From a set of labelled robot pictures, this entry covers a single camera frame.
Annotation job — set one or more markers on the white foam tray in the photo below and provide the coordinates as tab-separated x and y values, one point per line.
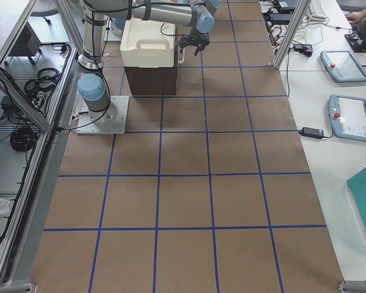
148	44

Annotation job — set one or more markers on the black electronics box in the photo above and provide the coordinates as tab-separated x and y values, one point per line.
27	45

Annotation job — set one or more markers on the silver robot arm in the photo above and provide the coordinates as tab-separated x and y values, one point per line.
187	15

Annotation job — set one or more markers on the aluminium frame post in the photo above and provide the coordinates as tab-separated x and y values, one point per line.
294	24

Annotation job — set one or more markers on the wooden drawer with white handle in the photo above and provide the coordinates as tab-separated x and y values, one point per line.
180	52

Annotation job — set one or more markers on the upper teach pendant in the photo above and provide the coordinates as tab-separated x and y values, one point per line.
343	67

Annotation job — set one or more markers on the lower teach pendant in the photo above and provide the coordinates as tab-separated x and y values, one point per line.
348	117

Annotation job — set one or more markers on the black power adapter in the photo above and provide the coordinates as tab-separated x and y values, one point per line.
311	133

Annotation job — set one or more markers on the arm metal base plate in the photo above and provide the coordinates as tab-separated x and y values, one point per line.
112	122

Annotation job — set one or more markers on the teach pendant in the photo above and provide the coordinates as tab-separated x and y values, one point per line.
348	117
343	67

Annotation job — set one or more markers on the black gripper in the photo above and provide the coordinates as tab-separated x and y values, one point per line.
200	39

